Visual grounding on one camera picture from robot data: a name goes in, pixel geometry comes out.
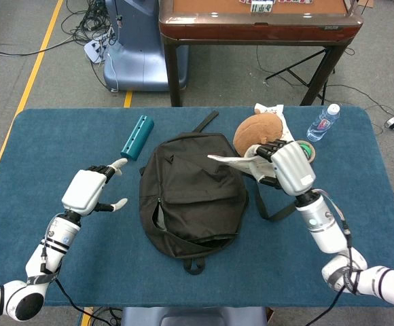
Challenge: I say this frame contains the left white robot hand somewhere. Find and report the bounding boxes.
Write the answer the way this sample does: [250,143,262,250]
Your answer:
[60,158,129,217]

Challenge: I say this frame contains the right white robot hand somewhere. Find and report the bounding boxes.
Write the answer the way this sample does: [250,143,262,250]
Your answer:
[245,138,317,197]

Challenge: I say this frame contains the orange yellow booklet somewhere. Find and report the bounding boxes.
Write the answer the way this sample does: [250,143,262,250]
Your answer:
[207,153,276,181]

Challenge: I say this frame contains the black backpack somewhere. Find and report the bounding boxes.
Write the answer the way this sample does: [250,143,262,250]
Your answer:
[138,109,300,276]

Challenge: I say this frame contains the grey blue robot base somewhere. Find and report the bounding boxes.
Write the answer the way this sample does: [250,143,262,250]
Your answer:
[120,306,268,326]

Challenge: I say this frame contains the white snack bag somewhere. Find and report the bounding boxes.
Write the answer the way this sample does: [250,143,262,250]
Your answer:
[253,103,295,143]

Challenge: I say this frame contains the tan tape roll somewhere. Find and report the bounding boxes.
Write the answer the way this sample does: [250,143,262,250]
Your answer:
[297,139,317,164]

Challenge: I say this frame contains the clear water bottle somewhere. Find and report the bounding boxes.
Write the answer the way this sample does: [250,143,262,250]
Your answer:
[306,103,341,143]

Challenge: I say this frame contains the brown plush toy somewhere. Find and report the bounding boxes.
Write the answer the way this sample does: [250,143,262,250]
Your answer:
[233,113,285,157]

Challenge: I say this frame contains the blue felt table cover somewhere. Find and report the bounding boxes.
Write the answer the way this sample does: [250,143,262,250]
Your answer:
[0,105,394,308]

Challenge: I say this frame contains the teal cylinder block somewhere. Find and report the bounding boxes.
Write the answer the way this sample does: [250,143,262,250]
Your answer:
[120,114,155,161]

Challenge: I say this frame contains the blue grey machine base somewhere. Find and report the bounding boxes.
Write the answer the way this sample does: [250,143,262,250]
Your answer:
[103,0,190,92]

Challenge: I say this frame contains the white power strip with plugs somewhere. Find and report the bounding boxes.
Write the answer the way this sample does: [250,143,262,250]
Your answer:
[83,32,115,64]

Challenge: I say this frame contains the brown mahjong table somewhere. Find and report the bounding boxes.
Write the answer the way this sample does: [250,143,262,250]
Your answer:
[158,0,364,108]

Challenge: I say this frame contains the green print mahjong tiles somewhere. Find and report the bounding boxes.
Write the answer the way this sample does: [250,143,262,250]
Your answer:
[250,0,273,14]

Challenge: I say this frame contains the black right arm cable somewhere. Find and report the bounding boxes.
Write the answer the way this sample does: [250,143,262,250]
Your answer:
[307,192,364,326]

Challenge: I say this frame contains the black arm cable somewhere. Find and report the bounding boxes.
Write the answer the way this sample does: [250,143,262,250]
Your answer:
[307,192,364,326]
[39,217,113,326]

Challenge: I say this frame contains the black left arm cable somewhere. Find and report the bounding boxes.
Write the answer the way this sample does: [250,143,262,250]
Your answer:
[39,217,113,326]

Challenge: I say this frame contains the black cable tangle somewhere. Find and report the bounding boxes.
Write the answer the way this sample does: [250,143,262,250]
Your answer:
[60,0,116,45]

